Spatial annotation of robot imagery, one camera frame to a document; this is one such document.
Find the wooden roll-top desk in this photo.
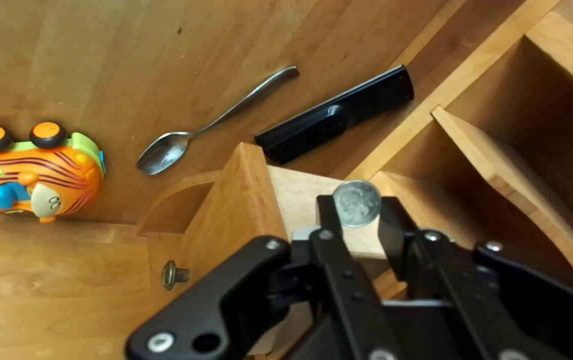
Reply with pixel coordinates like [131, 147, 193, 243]
[0, 0, 573, 360]

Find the small metal drawer knob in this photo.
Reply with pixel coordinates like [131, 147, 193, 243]
[160, 258, 193, 292]

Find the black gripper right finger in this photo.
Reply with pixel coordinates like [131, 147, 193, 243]
[374, 196, 573, 360]

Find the silver coin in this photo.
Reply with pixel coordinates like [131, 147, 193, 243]
[331, 180, 382, 230]

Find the orange toy car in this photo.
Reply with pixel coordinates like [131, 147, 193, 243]
[0, 117, 110, 227]

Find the metal spoon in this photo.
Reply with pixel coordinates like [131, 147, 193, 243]
[134, 63, 301, 177]

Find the flat black plastic case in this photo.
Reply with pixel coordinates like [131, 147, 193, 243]
[253, 62, 416, 166]

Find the small open wooden drawer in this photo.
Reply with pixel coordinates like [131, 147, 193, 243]
[146, 139, 394, 360]

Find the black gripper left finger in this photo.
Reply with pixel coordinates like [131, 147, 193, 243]
[124, 194, 402, 360]

